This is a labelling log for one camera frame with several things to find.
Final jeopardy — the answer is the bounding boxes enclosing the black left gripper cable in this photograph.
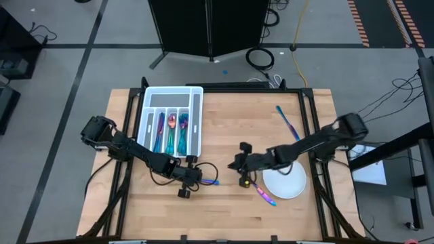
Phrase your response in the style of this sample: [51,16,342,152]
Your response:
[149,161,220,191]

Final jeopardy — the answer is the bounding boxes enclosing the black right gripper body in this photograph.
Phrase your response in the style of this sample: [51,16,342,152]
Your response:
[235,142,272,188]

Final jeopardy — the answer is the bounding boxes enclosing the long yellow cable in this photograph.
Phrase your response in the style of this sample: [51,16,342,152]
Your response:
[291,0,310,88]

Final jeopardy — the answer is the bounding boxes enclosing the black cabinet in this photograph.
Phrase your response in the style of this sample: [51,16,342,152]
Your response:
[0,6,44,81]

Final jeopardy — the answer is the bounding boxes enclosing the white plastic cutlery tray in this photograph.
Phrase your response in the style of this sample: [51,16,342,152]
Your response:
[136,85,205,159]

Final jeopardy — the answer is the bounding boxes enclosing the long black bar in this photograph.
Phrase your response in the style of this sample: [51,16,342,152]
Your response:
[185,81,271,89]

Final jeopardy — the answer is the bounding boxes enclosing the white paper sheet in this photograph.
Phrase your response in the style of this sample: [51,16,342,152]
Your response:
[349,144,388,186]

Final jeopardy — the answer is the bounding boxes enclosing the black folding divider panel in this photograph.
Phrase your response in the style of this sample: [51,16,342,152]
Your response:
[148,0,271,70]

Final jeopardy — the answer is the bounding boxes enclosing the coiled black cable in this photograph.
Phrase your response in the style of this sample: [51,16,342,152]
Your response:
[245,46,275,71]

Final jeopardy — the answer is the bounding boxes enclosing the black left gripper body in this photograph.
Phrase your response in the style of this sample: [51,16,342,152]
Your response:
[176,155,203,199]

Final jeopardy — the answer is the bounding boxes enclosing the short black floor cable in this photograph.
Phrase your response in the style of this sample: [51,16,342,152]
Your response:
[28,21,58,45]

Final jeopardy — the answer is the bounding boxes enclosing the black metal table frame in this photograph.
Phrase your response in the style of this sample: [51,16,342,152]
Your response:
[77,76,366,240]

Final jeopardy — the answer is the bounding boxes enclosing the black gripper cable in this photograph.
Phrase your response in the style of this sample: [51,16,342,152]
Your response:
[275,161,295,176]
[149,161,220,191]

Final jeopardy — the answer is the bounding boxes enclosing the loose black floor cables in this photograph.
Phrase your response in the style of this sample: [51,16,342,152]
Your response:
[355,69,427,128]

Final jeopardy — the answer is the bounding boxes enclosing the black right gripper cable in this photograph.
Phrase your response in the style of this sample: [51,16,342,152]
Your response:
[275,161,295,176]

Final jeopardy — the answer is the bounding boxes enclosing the thin white cable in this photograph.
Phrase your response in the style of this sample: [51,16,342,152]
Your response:
[246,74,283,89]

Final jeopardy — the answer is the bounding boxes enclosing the black metal side stand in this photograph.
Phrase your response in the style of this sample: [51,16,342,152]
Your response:
[348,56,434,231]

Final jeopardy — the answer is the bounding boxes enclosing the black box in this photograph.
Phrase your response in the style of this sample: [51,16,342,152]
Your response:
[0,84,22,136]

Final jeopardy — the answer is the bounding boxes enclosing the white round plate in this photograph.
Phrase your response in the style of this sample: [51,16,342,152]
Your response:
[262,159,308,200]

